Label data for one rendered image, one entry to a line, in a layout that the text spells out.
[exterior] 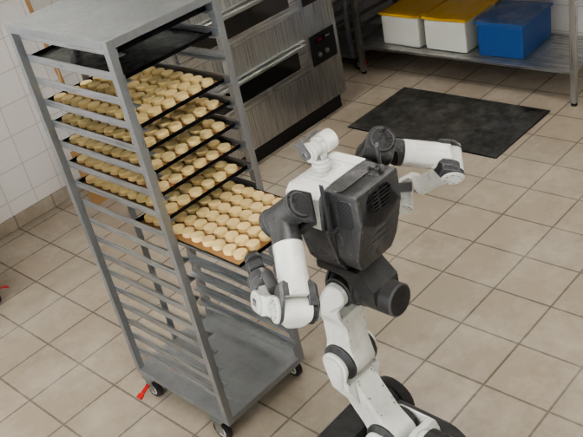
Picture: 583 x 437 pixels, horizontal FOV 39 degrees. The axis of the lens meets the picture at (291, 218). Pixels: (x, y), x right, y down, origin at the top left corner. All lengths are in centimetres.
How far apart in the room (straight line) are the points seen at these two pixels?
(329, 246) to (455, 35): 391
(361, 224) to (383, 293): 30
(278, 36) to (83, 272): 202
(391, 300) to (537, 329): 146
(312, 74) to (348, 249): 353
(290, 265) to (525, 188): 283
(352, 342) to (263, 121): 297
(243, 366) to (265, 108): 234
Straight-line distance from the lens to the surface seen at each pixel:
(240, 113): 307
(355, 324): 286
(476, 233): 458
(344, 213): 241
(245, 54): 543
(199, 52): 308
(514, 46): 603
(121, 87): 272
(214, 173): 314
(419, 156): 268
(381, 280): 262
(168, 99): 295
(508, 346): 386
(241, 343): 388
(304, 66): 581
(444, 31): 629
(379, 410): 305
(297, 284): 228
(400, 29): 653
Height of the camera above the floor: 257
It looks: 31 degrees down
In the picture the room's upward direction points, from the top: 13 degrees counter-clockwise
